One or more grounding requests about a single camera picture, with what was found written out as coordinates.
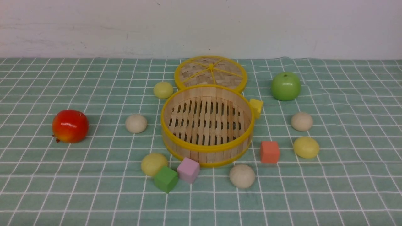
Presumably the yellow bun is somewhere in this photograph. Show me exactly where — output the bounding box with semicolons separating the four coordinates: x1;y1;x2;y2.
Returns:
293;137;320;159
141;153;168;177
153;81;174;99

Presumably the beige bun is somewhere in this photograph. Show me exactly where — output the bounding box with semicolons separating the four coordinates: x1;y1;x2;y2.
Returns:
229;164;256;189
291;112;313;132
125;114;148;134

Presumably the beige bun front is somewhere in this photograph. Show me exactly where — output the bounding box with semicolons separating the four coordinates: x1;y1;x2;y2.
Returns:
229;164;256;189

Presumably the bamboo steamer tray yellow rim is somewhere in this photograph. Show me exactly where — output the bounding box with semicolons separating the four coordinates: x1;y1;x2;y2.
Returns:
160;85;255;168

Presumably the woven bamboo steamer lid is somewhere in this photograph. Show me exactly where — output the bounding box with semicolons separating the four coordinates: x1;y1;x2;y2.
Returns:
174;56;247;93

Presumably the yellow cube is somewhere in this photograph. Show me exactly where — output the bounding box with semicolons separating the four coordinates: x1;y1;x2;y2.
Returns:
249;98;263;119

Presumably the pink cube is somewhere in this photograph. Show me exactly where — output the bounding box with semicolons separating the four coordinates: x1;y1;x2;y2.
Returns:
177;157;200;184

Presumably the green cube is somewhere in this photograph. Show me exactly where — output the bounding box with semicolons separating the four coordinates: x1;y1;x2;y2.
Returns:
154;166;178;193

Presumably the orange cube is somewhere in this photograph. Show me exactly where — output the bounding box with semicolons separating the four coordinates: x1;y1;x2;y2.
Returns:
260;141;280;164

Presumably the green apple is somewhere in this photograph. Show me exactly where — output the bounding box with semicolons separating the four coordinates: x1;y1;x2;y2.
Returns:
270;72;301;101

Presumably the green checkered tablecloth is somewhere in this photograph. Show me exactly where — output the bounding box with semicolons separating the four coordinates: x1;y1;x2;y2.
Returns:
0;57;402;226

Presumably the red apple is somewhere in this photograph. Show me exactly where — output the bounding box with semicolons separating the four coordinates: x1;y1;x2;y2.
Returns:
52;109;89;143

